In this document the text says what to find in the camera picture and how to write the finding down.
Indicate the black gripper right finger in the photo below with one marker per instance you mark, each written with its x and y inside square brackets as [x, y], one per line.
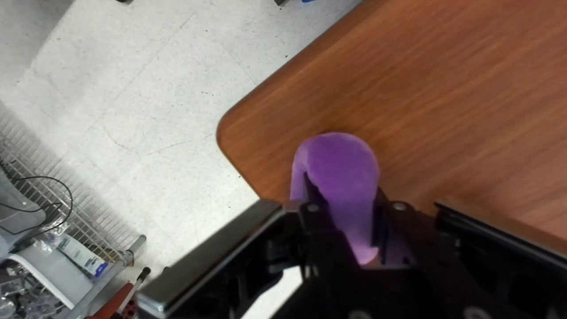
[477, 265]

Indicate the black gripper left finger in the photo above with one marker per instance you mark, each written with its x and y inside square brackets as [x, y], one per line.
[227, 274]

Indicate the purple plush ball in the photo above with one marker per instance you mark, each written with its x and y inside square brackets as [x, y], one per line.
[346, 173]

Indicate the wooden table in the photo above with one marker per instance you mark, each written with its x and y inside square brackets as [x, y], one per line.
[457, 99]

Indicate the wire mesh rack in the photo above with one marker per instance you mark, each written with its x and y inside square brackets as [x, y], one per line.
[62, 253]

